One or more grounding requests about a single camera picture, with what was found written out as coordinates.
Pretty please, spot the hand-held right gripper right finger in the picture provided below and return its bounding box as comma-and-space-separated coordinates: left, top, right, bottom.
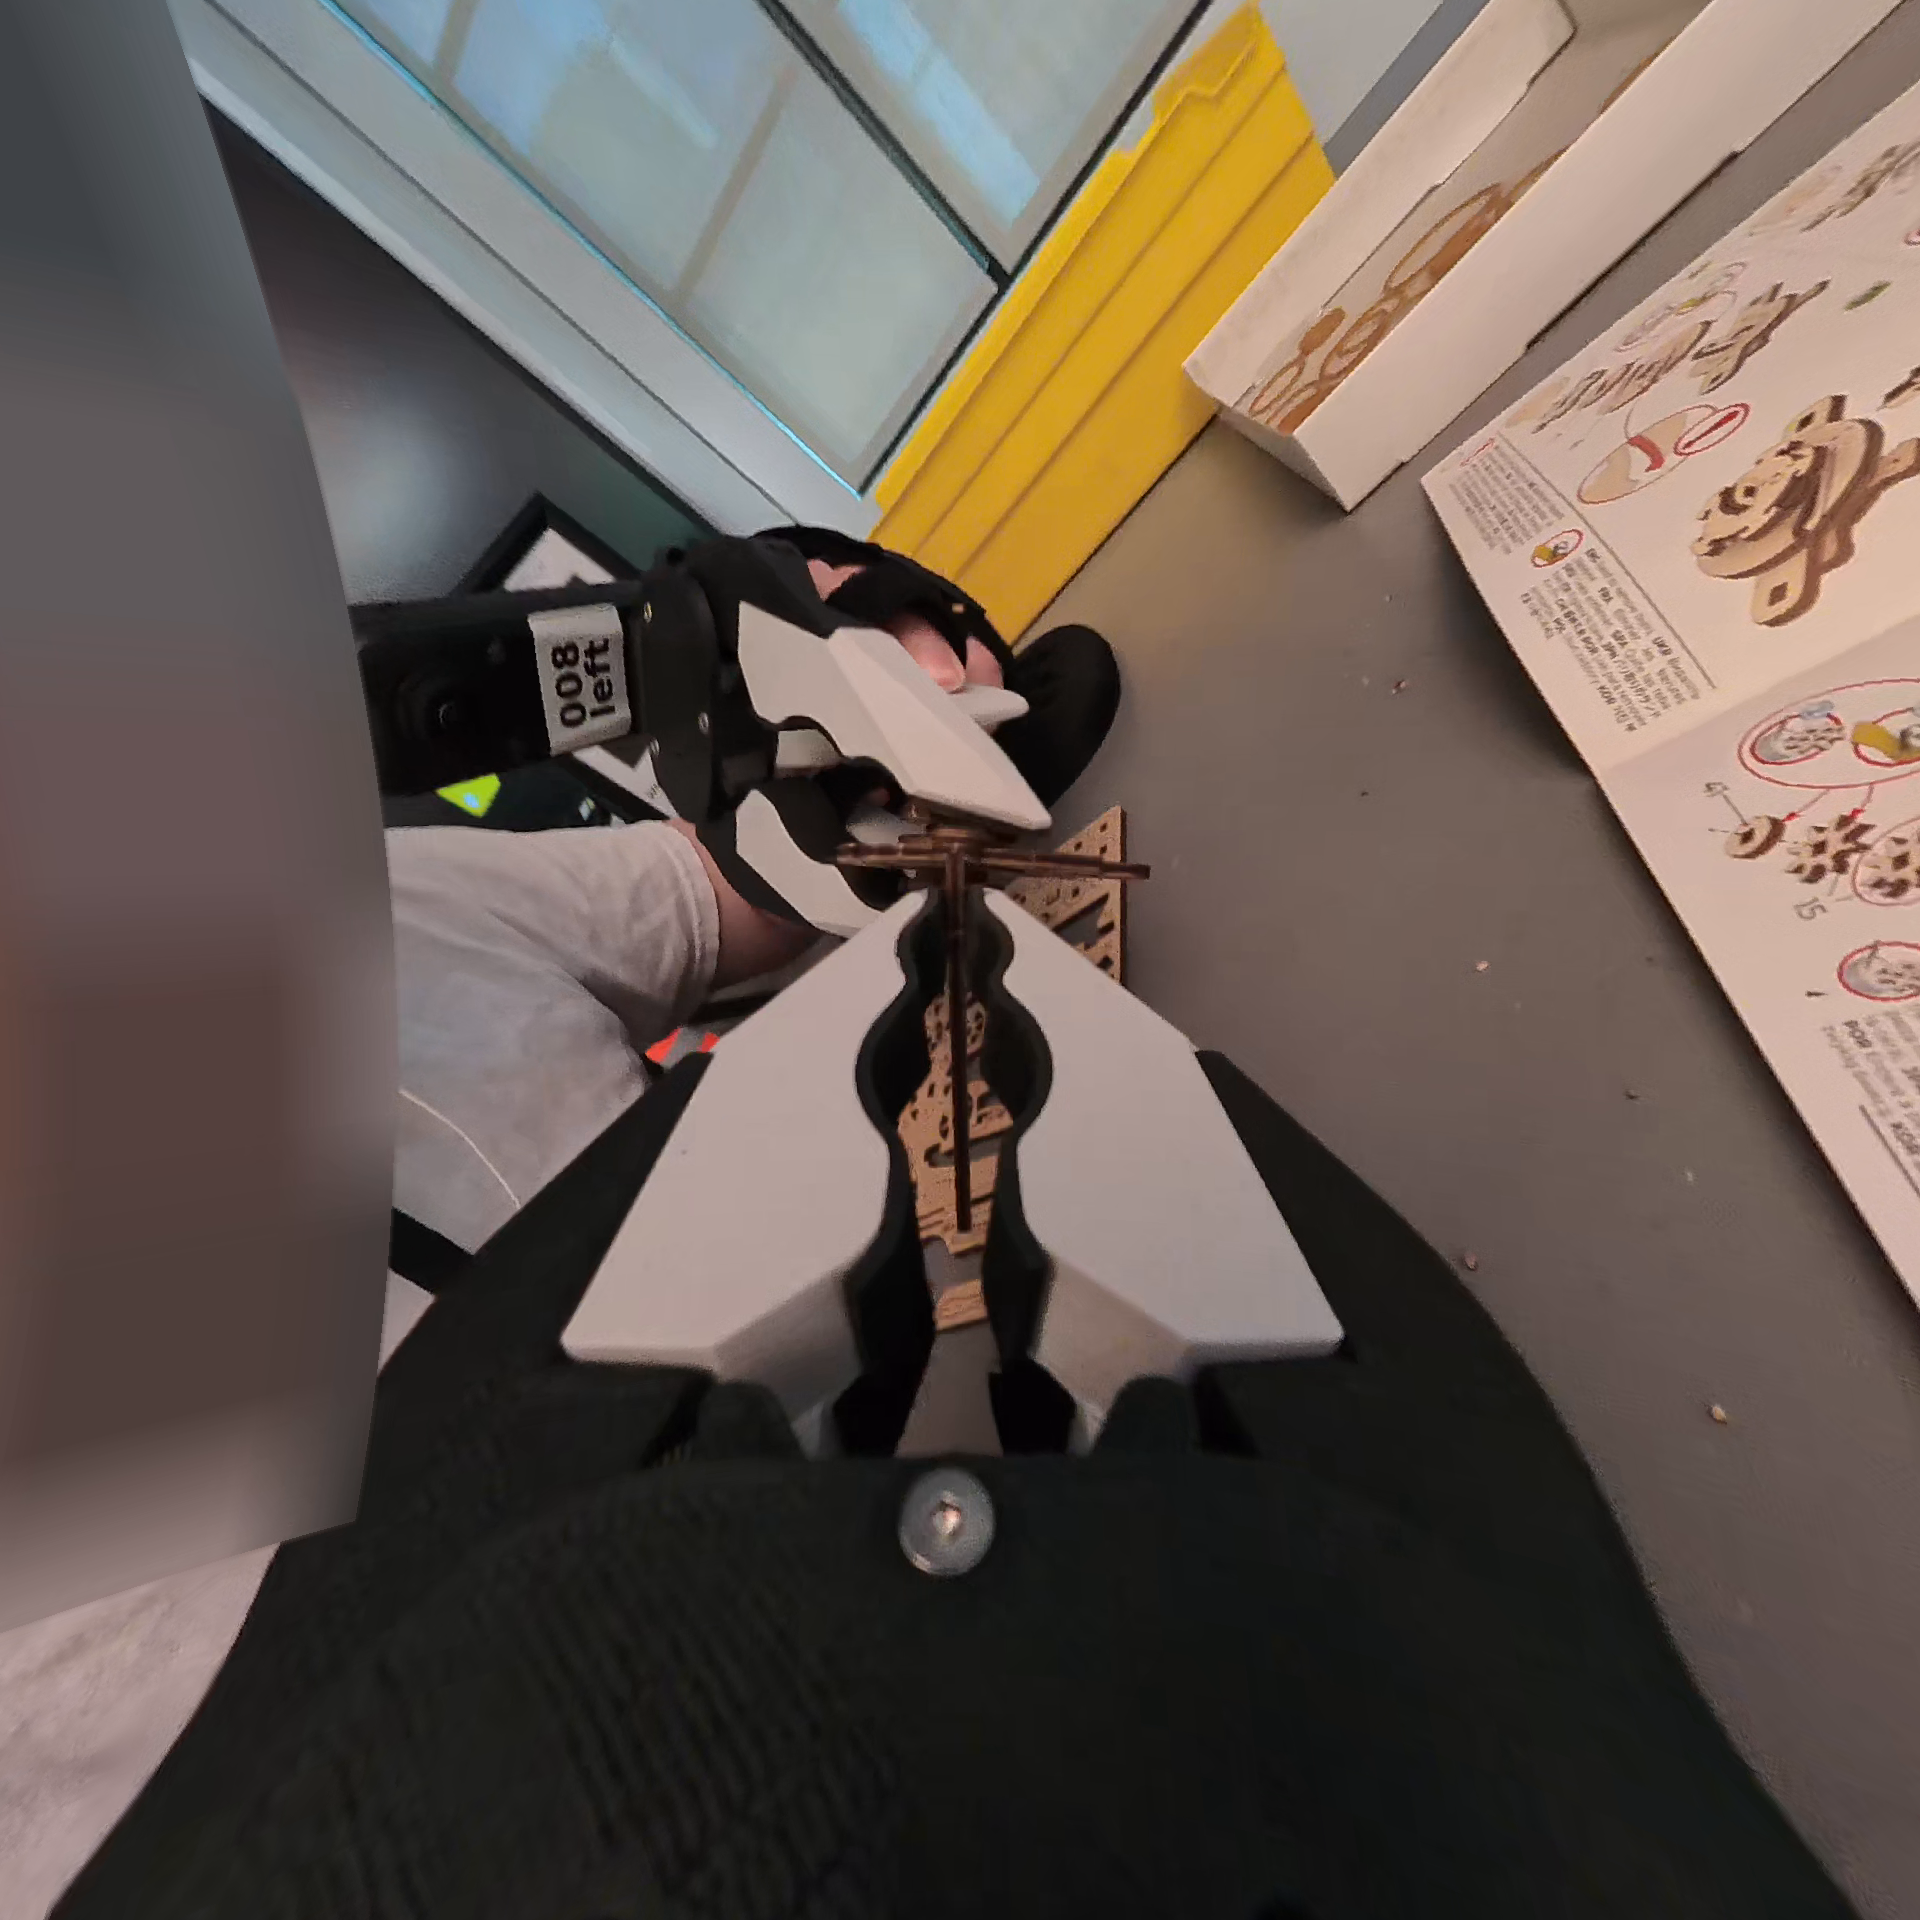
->
960, 888, 1346, 1455

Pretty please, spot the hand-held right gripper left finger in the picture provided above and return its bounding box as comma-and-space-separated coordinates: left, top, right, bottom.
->
562, 886, 951, 1456

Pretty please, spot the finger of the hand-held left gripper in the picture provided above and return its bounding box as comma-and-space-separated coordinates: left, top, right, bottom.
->
738, 599, 1057, 837
731, 773, 922, 935

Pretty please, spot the round wooden gear disc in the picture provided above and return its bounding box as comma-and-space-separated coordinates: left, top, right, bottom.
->
830, 837, 1155, 890

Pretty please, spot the small wooden axle stick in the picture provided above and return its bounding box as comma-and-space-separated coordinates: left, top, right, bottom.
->
932, 857, 980, 1245

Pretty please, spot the laser-cut wooden parts sheet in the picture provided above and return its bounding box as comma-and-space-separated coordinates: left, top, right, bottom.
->
896, 806, 1131, 1335

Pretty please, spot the person's left forearm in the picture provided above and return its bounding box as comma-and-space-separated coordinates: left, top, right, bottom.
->
698, 839, 841, 993

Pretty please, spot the person's left hand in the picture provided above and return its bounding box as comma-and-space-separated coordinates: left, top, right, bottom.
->
882, 598, 1017, 702

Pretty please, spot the black oval cushion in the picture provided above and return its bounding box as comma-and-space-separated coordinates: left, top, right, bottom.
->
983, 622, 1126, 825

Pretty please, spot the yellow plastic bin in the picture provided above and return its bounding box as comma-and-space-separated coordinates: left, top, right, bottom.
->
866, 5, 1340, 649

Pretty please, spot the frosted glass window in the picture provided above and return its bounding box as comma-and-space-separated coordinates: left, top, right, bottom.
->
322, 0, 1210, 497

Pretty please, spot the pile of tan rings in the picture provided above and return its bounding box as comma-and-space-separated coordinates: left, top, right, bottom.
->
1248, 142, 1561, 434

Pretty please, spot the white cardboard tray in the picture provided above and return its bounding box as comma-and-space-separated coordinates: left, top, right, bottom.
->
1182, 0, 1876, 514

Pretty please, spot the illustrated instruction booklet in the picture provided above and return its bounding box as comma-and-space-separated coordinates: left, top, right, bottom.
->
1419, 66, 1920, 1310

